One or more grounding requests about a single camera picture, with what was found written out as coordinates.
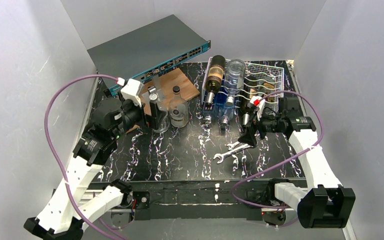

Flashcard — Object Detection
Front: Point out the grey network switch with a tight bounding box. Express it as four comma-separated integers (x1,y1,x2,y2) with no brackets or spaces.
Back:
87,14,211,83

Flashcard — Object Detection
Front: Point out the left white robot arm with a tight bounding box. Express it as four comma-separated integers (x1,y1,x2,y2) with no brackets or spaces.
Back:
23,97,167,240

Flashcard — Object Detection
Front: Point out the clear bottle white cap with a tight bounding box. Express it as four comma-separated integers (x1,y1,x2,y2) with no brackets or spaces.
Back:
149,93,169,133

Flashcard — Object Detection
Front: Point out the small silver wrench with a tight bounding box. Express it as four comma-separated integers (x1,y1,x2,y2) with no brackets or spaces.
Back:
226,141,248,151

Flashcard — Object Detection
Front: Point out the clear liquor bottle black cap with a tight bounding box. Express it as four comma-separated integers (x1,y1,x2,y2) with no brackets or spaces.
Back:
168,85,189,128

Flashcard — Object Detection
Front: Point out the black base frame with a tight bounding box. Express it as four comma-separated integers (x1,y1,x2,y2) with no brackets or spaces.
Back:
129,179,263,221

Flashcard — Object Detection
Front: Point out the silver metal stand bracket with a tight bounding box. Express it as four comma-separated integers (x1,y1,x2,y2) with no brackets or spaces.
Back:
141,75,166,110

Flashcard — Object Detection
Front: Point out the white wire wine rack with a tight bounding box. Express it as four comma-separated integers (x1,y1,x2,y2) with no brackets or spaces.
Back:
201,57,284,111

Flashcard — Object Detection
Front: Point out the purple cable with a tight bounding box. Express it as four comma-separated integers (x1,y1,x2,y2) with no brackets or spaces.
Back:
43,74,127,240
230,90,325,229

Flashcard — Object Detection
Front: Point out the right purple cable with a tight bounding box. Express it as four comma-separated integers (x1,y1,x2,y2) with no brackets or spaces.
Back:
230,90,325,229

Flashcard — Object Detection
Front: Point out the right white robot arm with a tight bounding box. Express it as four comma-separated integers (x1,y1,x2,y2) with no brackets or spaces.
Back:
238,96,356,229

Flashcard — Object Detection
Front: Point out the large silver wrench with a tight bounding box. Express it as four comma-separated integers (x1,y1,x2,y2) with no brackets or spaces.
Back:
213,144,251,164

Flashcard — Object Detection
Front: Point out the dark green lower wine bottle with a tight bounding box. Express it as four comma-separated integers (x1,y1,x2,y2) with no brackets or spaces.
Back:
239,75,260,128

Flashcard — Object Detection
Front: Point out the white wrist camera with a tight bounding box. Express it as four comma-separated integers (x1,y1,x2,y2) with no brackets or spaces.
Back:
116,77,144,108
248,95,266,121

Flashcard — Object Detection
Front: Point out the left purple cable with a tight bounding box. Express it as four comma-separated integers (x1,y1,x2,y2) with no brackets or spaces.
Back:
43,74,127,240

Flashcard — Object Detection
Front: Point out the wooden board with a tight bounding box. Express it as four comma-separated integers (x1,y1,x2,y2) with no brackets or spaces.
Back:
139,69,199,128

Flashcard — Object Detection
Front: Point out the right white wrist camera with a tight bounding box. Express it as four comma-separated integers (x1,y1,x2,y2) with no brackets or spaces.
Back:
248,95,266,121

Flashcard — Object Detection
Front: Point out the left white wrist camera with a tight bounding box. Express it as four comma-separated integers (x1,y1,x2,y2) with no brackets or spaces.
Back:
116,77,144,108

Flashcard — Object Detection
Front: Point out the dark wine bottle gold label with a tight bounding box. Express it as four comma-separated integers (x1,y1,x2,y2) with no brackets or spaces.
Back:
204,55,226,108

